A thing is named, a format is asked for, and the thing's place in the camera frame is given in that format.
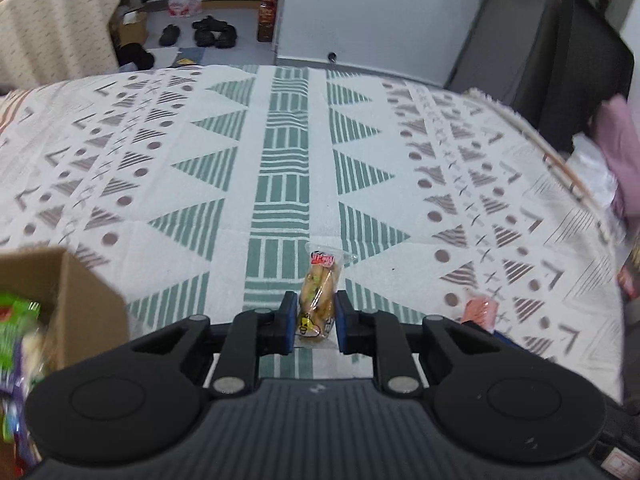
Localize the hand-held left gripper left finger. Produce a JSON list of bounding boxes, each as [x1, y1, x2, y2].
[[129, 290, 300, 397]]

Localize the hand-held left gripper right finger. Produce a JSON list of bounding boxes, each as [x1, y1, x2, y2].
[[334, 290, 507, 396]]

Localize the clear packet with yellowish snack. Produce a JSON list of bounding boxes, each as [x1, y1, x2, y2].
[[295, 242, 359, 342]]

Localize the pink orange snack packet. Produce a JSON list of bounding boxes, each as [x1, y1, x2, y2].
[[460, 297, 502, 335]]

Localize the patterned blanket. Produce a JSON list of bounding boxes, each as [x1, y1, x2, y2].
[[0, 63, 627, 407]]

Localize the white bread packet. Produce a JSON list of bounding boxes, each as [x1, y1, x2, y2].
[[25, 322, 58, 383]]

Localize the small bright green packet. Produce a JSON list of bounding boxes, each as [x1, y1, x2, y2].
[[0, 294, 42, 358]]

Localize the purple snack packet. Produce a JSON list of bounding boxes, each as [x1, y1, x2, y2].
[[0, 352, 27, 398]]

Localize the white plastic bag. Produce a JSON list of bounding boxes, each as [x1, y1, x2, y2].
[[564, 132, 622, 207]]

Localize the black cloth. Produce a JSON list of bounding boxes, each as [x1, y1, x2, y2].
[[117, 42, 156, 69]]

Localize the red drink bottle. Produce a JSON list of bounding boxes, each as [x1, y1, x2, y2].
[[257, 0, 282, 44]]

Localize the pink cloth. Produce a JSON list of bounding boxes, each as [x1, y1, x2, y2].
[[594, 94, 640, 223]]

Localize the small open cardboard box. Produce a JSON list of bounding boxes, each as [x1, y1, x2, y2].
[[112, 7, 151, 50]]

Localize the black chair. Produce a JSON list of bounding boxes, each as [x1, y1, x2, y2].
[[446, 0, 637, 155]]

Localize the table with dotted tablecloth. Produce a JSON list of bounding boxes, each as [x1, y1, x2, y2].
[[0, 0, 127, 97]]

